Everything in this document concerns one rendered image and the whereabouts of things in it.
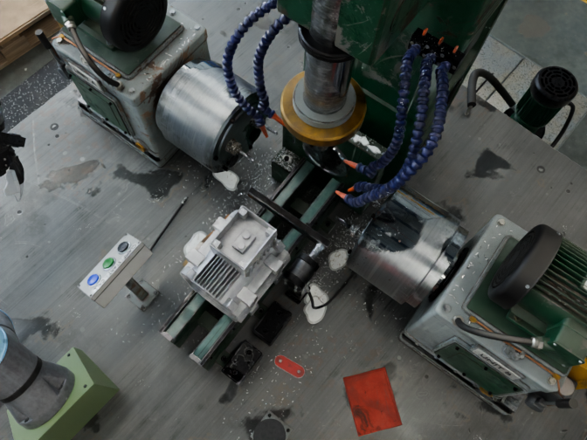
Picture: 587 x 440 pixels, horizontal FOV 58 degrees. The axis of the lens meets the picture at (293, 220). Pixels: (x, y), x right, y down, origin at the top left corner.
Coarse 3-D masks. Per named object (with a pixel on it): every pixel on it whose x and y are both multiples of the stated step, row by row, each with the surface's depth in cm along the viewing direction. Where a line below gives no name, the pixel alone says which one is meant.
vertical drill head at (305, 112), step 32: (320, 0) 79; (320, 32) 85; (320, 64) 91; (352, 64) 94; (288, 96) 109; (320, 96) 100; (352, 96) 107; (288, 128) 109; (320, 128) 107; (352, 128) 107; (320, 160) 120
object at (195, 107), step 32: (192, 64) 134; (160, 96) 133; (192, 96) 129; (224, 96) 129; (256, 96) 133; (160, 128) 141; (192, 128) 130; (224, 128) 128; (256, 128) 145; (224, 160) 139
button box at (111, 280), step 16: (128, 240) 125; (112, 256) 124; (128, 256) 122; (144, 256) 125; (96, 272) 123; (112, 272) 120; (128, 272) 123; (80, 288) 121; (96, 288) 119; (112, 288) 121
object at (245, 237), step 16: (240, 208) 120; (240, 224) 122; (256, 224) 122; (224, 240) 120; (240, 240) 119; (256, 240) 121; (272, 240) 121; (224, 256) 116; (240, 256) 119; (256, 256) 117
